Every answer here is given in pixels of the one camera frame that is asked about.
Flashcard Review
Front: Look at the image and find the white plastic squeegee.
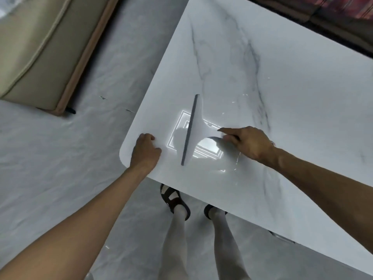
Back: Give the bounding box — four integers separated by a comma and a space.
180, 94, 241, 166

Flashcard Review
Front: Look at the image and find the person's left hand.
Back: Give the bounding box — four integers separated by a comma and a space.
129, 133, 162, 174

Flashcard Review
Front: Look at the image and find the person's left forearm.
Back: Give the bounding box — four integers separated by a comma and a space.
0, 166, 152, 280

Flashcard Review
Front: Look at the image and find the person's right leg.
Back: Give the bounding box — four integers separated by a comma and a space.
209, 207, 252, 280

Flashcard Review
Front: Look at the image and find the person's right hand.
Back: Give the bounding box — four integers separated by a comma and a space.
217, 126, 277, 170

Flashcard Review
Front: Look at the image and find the person's left sandal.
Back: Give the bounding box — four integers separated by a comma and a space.
159, 183, 192, 221

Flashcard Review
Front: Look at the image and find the red plaid blanket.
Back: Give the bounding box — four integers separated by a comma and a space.
320, 0, 373, 24

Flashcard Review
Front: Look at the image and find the person's right sandal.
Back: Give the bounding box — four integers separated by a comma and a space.
203, 203, 228, 221

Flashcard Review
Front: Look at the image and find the person's right forearm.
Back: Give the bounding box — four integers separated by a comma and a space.
268, 145, 373, 248

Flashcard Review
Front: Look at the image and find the person's sandal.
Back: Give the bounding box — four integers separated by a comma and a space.
159, 183, 192, 221
203, 203, 228, 221

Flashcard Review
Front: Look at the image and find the white marble table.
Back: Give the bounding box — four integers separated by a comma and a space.
119, 0, 373, 277

